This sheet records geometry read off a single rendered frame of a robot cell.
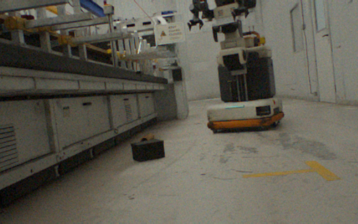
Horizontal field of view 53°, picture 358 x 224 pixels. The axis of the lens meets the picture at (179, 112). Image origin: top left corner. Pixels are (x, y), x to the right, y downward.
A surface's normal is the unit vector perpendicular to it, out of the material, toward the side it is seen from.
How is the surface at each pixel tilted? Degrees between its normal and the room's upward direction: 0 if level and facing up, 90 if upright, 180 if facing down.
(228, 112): 90
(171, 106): 90
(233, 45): 98
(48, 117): 90
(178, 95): 90
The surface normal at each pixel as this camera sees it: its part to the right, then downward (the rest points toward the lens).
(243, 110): -0.47, 0.10
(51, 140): -0.10, 0.07
